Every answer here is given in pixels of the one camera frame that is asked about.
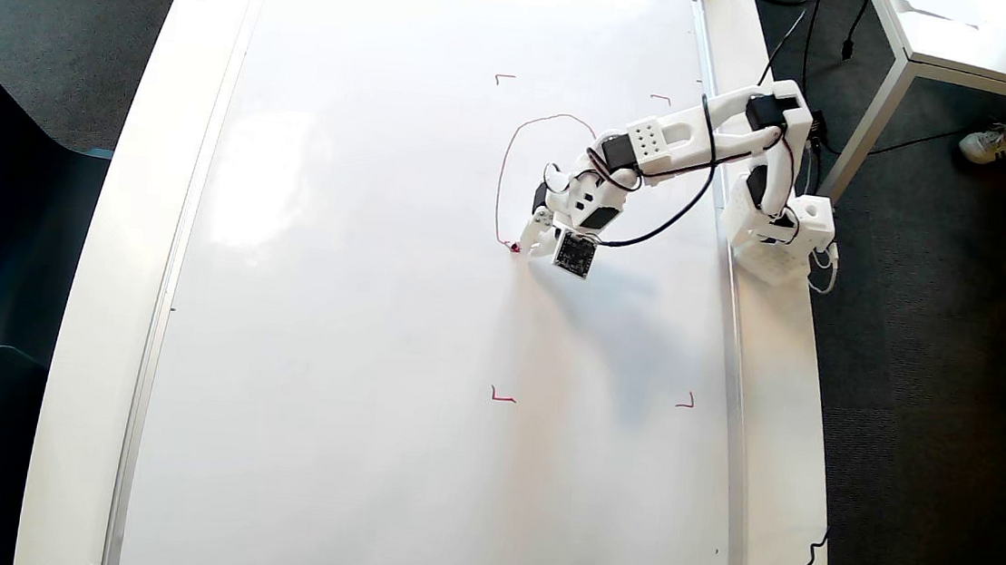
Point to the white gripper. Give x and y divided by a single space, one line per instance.
538 225

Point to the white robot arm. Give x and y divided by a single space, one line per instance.
661 142

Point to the large white whiteboard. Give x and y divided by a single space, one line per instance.
369 353

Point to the black power adapter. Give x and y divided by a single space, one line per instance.
817 132

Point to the white sneaker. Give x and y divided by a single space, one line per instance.
988 145

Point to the black wrist camera board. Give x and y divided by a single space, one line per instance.
576 254

